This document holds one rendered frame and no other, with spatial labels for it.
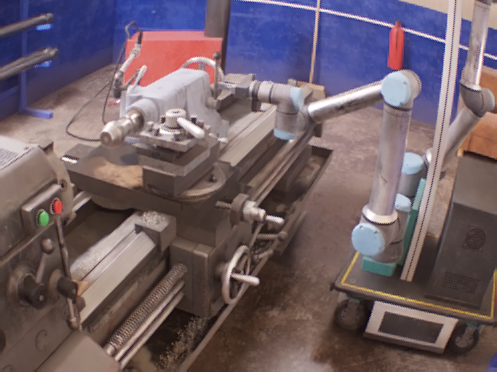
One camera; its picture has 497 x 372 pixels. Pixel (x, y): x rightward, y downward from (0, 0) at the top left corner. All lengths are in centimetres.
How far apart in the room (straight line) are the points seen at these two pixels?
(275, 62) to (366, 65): 103
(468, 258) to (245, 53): 432
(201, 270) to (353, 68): 425
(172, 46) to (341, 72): 198
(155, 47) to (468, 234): 328
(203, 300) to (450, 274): 113
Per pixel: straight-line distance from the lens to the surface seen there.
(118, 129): 176
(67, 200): 143
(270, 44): 595
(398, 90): 188
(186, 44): 463
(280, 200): 287
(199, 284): 180
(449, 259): 235
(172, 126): 166
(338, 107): 220
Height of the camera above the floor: 178
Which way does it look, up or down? 27 degrees down
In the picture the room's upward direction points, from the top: 5 degrees clockwise
